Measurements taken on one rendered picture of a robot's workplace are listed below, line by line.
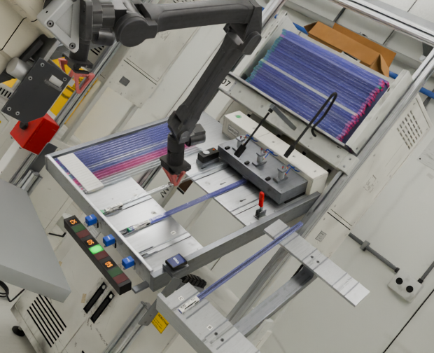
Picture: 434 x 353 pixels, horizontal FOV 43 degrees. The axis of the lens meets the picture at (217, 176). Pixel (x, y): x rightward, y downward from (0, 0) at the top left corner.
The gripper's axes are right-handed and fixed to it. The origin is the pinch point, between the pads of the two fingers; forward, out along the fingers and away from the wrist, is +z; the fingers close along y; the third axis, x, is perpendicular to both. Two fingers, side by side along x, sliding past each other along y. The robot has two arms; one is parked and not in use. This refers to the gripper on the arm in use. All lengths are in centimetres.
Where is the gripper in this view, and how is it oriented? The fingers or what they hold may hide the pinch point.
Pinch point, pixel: (174, 182)
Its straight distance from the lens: 190.1
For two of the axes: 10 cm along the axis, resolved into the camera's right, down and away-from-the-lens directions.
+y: -6.3, -5.1, 5.9
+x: -7.7, 3.4, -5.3
